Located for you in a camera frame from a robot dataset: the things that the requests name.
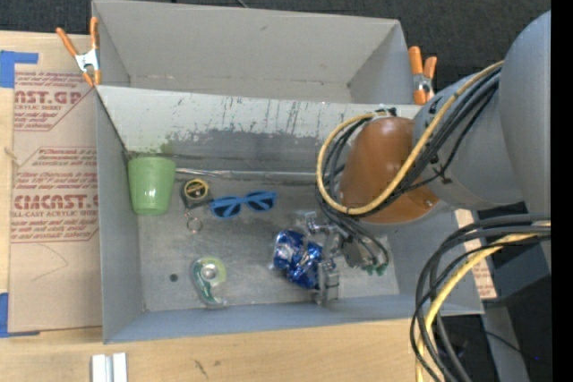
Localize black and yellow tape measure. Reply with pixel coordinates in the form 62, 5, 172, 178
180, 177, 212, 234

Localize green plastic cup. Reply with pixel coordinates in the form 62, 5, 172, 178
127, 156, 177, 217

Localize grey metal bin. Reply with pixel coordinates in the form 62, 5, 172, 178
90, 0, 484, 344

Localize blue sunglasses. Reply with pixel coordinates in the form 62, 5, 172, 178
208, 190, 278, 220

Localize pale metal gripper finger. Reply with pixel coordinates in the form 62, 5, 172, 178
295, 210, 343, 248
312, 246, 343, 306

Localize blue foil packet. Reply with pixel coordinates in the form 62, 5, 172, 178
271, 228, 325, 290

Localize clear green tape dispenser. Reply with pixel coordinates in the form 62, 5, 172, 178
190, 255, 229, 310

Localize brown cardboard board red print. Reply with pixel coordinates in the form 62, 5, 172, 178
0, 30, 499, 339

